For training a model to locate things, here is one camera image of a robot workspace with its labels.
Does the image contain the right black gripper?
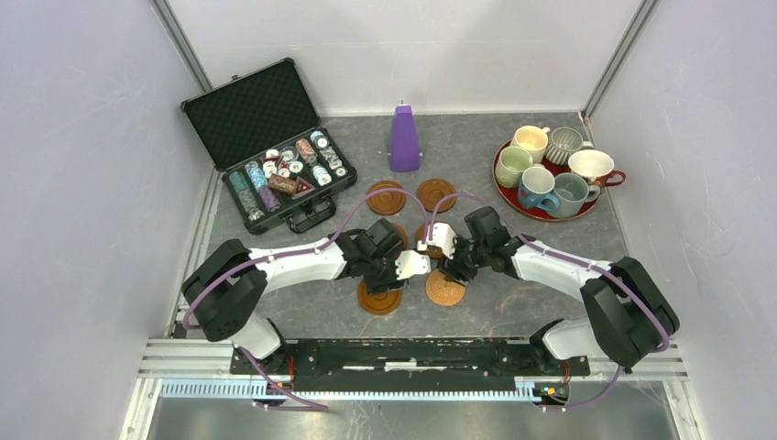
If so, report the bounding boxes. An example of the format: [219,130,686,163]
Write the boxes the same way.
[436,233,488,289]

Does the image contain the orange-brown wooden coaster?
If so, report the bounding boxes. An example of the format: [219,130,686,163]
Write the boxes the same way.
[356,280,403,315]

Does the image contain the woven rattan coaster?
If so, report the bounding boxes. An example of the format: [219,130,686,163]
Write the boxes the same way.
[425,269,466,306]

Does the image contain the brown wooden coaster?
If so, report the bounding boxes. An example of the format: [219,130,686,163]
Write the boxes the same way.
[389,222,409,250]
[367,181,406,216]
[416,178,455,213]
[414,225,444,260]

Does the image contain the red round tray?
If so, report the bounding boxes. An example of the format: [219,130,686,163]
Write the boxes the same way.
[492,140,602,222]

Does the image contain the blue white mug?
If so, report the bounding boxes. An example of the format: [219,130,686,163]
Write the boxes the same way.
[518,167,560,212]

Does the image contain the light green mug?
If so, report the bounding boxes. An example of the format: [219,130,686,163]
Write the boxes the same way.
[494,146,533,188]

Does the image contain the grey-green mug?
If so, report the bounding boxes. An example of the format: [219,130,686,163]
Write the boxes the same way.
[549,172,601,219]

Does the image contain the black poker chip case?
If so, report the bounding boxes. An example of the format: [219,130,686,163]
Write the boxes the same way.
[181,58,357,235]

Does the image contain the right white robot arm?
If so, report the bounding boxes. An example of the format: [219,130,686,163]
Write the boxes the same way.
[425,206,680,374]

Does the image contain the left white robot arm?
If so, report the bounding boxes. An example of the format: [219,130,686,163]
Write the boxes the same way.
[181,219,406,374]

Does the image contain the purple metronome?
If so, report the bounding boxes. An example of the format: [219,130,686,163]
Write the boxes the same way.
[388,104,421,172]

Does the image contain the cream yellow mug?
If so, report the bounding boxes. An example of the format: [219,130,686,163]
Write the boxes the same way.
[510,126,551,163]

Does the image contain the grey striped mug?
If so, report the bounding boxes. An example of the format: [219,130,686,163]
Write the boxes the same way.
[544,127,594,166]

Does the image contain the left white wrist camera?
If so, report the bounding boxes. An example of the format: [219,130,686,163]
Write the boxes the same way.
[395,250,432,281]

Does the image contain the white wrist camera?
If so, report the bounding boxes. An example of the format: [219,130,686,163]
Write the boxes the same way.
[418,222,455,259]
[395,250,432,281]

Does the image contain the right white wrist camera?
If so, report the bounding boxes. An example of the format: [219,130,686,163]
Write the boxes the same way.
[418,222,455,259]

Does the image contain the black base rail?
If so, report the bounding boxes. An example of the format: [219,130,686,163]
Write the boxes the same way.
[258,337,590,392]

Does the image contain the white red-handled mug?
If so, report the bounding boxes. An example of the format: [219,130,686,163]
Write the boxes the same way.
[568,149,627,188]

